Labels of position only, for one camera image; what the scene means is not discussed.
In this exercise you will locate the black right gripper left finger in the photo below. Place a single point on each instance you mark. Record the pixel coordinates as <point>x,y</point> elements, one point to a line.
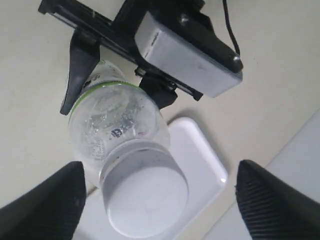
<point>50,211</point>

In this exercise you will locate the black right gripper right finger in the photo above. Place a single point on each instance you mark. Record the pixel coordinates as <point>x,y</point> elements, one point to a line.
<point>273,210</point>

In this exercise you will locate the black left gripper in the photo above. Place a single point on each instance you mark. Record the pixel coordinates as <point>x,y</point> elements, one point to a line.
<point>183,17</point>

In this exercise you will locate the clear plastic drink bottle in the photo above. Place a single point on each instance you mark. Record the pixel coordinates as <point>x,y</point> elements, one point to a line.
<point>109,112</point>

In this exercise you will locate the white bottle cap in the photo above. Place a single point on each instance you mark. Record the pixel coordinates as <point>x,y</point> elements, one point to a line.
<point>144,190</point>

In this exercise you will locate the white plastic tray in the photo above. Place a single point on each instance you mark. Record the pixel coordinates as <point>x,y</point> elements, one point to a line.
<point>205,175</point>

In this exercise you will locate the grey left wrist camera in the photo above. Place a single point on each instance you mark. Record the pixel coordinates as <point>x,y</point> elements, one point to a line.
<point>165,50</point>

